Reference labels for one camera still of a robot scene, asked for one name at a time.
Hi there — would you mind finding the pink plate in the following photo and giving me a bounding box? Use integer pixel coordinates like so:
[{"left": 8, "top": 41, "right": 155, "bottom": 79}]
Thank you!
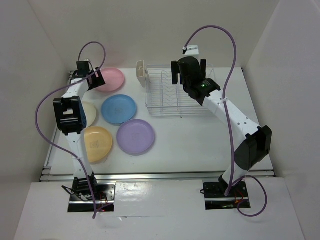
[{"left": 95, "top": 67, "right": 125, "bottom": 93}]

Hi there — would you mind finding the blue plate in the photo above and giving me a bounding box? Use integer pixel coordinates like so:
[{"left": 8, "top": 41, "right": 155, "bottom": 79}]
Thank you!
[{"left": 101, "top": 94, "right": 137, "bottom": 125}]

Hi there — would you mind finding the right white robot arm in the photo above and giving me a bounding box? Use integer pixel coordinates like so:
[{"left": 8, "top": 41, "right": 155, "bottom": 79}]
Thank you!
[{"left": 171, "top": 56, "right": 272, "bottom": 197}]

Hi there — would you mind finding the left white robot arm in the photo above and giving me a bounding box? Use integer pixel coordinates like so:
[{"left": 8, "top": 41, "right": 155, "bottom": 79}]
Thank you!
[{"left": 53, "top": 60, "right": 105, "bottom": 200}]

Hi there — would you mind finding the cream plate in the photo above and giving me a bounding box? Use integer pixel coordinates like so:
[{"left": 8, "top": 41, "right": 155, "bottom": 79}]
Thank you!
[{"left": 82, "top": 101, "right": 97, "bottom": 128}]

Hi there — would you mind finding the white cutlery holder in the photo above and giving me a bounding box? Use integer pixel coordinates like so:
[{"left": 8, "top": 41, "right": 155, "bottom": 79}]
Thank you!
[{"left": 136, "top": 60, "right": 147, "bottom": 88}]

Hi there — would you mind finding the orange plate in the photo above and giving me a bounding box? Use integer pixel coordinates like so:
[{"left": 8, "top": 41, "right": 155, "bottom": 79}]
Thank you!
[{"left": 84, "top": 126, "right": 113, "bottom": 165}]

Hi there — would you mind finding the purple plate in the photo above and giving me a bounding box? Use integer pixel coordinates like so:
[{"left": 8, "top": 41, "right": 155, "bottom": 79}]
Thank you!
[{"left": 116, "top": 119, "right": 156, "bottom": 155}]

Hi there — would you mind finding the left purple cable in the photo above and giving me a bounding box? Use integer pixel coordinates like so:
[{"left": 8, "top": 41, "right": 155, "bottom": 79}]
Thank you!
[{"left": 34, "top": 41, "right": 111, "bottom": 220}]

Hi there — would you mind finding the purple cable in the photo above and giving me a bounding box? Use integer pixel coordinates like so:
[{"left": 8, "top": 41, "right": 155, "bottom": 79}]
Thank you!
[
  {"left": 182, "top": 25, "right": 268, "bottom": 218},
  {"left": 34, "top": 41, "right": 111, "bottom": 220}
]

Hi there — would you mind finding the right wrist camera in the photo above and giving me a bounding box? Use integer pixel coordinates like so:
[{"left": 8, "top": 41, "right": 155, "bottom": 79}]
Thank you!
[{"left": 182, "top": 45, "right": 200, "bottom": 56}]

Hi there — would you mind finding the white wire dish rack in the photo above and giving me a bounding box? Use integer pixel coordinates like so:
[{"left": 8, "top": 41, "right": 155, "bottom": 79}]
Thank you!
[{"left": 145, "top": 64, "right": 212, "bottom": 117}]

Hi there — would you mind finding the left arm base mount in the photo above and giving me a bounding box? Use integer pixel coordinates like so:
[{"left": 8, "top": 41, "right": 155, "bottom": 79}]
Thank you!
[{"left": 61, "top": 180, "right": 116, "bottom": 213}]

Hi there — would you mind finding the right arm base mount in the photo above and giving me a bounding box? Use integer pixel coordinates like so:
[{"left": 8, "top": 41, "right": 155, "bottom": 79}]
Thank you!
[{"left": 199, "top": 181, "right": 251, "bottom": 210}]

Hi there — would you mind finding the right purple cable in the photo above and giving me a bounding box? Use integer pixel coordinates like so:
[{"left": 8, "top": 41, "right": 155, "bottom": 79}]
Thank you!
[{"left": 182, "top": 25, "right": 268, "bottom": 218}]

